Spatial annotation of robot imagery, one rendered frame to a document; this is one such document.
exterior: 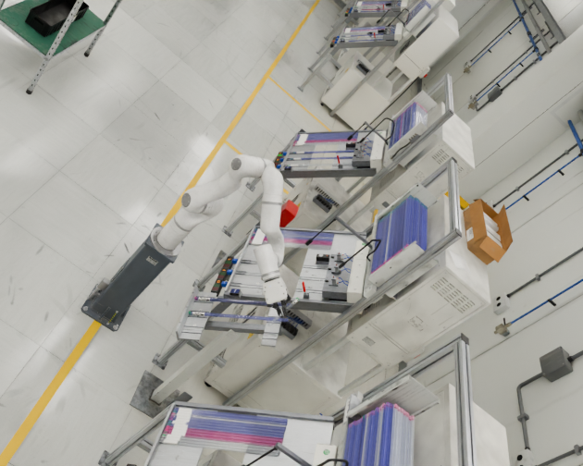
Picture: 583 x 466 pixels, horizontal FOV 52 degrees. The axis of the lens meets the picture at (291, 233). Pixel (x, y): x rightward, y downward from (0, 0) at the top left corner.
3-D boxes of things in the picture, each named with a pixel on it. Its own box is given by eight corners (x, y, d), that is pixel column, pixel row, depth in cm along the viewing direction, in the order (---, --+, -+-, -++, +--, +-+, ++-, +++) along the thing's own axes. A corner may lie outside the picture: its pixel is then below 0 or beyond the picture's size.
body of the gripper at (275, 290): (258, 281, 271) (266, 305, 269) (279, 274, 268) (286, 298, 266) (264, 281, 278) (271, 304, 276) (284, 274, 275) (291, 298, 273)
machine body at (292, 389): (197, 384, 374) (256, 336, 341) (229, 311, 431) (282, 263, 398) (278, 440, 388) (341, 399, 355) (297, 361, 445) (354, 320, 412)
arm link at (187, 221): (170, 212, 314) (195, 184, 302) (198, 214, 328) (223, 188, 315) (178, 230, 309) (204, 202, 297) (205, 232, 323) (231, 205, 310)
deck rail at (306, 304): (224, 302, 331) (223, 294, 328) (225, 300, 333) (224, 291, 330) (353, 314, 318) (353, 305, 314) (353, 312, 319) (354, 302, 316)
